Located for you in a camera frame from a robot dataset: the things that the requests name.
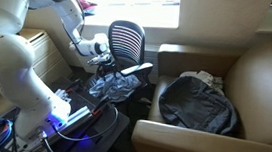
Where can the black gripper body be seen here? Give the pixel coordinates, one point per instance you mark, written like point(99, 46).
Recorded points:
point(106, 67)

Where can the blue-grey shirt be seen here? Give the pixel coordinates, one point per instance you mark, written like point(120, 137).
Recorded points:
point(115, 85)

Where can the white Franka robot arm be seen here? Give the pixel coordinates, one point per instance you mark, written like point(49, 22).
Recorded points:
point(4, 56)

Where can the black mesh office chair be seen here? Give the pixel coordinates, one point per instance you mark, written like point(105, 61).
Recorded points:
point(126, 41)

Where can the beige filing cabinet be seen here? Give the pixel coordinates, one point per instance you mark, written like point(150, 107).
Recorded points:
point(44, 53)

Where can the red blue fabric item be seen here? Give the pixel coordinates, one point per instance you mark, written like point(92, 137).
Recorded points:
point(87, 6)

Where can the black low table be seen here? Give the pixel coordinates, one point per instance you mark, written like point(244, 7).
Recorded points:
point(97, 132)

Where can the glass window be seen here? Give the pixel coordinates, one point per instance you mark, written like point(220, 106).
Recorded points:
point(133, 2)

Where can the black backpack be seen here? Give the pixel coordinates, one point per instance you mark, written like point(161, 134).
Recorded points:
point(196, 105)

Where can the grey folded cloth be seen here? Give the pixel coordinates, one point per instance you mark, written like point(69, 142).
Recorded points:
point(206, 77)

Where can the brown leather armchair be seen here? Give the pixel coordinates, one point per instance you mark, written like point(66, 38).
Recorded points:
point(268, 92)

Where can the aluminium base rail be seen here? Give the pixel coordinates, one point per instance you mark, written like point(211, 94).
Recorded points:
point(75, 115)

